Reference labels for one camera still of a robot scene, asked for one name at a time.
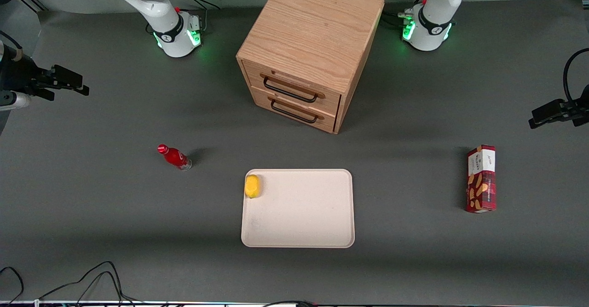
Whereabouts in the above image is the black floor cable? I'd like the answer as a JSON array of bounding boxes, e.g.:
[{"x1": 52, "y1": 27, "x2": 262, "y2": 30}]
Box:
[
  {"x1": 37, "y1": 261, "x2": 139, "y2": 306},
  {"x1": 261, "y1": 300, "x2": 318, "y2": 307},
  {"x1": 74, "y1": 270, "x2": 125, "y2": 306},
  {"x1": 0, "y1": 266, "x2": 24, "y2": 306}
]

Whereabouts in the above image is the wooden drawer cabinet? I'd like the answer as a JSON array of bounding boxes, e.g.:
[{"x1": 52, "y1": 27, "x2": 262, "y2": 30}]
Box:
[{"x1": 236, "y1": 0, "x2": 385, "y2": 134}]

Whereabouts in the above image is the red plaid cookie box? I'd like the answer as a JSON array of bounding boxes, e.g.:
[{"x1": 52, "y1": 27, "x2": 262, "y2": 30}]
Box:
[{"x1": 465, "y1": 145, "x2": 497, "y2": 214}]

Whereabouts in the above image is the red bottle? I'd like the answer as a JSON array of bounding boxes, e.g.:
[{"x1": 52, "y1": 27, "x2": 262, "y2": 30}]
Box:
[{"x1": 157, "y1": 144, "x2": 193, "y2": 171}]

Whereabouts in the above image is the black metal drawer handle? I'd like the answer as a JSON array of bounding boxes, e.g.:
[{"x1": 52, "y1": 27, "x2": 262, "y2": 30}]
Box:
[
  {"x1": 270, "y1": 99, "x2": 319, "y2": 124},
  {"x1": 263, "y1": 76, "x2": 319, "y2": 104}
]

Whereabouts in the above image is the yellow lemon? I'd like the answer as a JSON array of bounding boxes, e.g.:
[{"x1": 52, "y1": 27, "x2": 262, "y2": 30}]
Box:
[{"x1": 244, "y1": 174, "x2": 261, "y2": 199}]

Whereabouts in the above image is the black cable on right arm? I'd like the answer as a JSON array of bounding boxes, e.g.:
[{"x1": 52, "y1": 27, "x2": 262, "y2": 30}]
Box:
[{"x1": 0, "y1": 30, "x2": 23, "y2": 61}]

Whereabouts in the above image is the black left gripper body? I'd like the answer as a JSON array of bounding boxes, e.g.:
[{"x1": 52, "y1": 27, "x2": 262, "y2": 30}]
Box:
[{"x1": 564, "y1": 84, "x2": 589, "y2": 127}]

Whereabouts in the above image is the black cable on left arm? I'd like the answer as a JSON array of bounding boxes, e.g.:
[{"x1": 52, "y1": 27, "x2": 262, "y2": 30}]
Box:
[{"x1": 563, "y1": 48, "x2": 589, "y2": 103}]

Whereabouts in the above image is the black left arm base cable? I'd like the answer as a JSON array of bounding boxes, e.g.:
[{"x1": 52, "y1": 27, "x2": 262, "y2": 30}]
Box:
[{"x1": 381, "y1": 0, "x2": 431, "y2": 28}]

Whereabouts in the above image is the beige rectangular tray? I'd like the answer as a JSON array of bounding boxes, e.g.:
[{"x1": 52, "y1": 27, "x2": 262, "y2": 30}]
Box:
[{"x1": 241, "y1": 168, "x2": 356, "y2": 249}]

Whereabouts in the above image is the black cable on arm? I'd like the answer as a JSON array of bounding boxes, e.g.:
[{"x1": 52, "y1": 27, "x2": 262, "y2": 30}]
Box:
[
  {"x1": 0, "y1": 30, "x2": 23, "y2": 61},
  {"x1": 563, "y1": 48, "x2": 589, "y2": 103}
]

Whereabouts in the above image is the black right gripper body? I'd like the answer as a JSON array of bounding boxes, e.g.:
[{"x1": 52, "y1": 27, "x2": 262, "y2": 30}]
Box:
[{"x1": 0, "y1": 52, "x2": 53, "y2": 97}]

